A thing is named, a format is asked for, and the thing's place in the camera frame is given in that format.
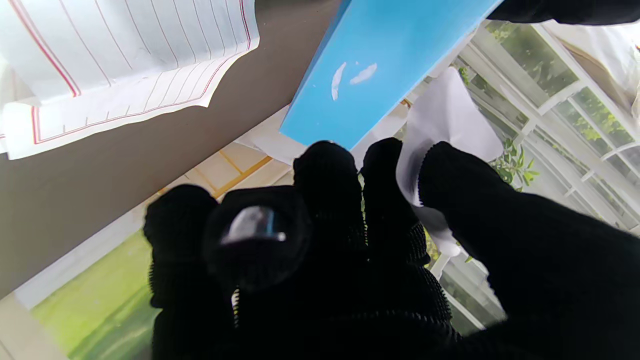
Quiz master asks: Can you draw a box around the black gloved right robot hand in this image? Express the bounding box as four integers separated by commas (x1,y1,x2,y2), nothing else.
144,138,640,360

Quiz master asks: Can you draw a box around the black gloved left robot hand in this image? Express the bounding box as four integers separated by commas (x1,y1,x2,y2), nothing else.
487,0,640,26

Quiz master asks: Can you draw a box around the white peeled label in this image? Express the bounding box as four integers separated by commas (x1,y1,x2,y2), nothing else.
396,67,503,258

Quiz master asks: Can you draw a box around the blue file box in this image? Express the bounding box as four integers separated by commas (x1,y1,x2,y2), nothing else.
279,0,503,151

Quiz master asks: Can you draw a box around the printed garden window backdrop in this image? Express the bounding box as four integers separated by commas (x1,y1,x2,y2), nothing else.
0,20,640,360

